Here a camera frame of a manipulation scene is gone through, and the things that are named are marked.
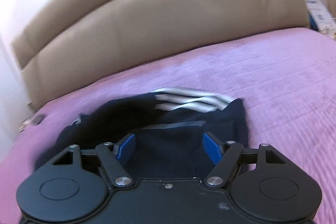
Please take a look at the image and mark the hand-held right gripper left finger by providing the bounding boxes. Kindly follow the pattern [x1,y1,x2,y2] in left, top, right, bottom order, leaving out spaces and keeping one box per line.
[51,134,136,187]

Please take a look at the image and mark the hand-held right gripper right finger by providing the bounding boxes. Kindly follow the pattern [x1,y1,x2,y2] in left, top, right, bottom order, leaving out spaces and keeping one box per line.
[202,132,286,187]

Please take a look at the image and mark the navy white-striped garment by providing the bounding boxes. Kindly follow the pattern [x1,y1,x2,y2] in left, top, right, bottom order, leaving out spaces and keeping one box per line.
[34,87,250,180]

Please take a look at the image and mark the pink bed cover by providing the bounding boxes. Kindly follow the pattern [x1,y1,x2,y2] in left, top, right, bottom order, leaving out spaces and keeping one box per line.
[0,27,336,224]

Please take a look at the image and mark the beige padded headboard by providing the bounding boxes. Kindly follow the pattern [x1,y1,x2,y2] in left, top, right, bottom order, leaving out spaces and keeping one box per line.
[10,0,311,113]

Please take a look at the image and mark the blue and white box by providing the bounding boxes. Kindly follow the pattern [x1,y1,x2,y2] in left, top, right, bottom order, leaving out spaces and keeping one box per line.
[305,0,335,31]

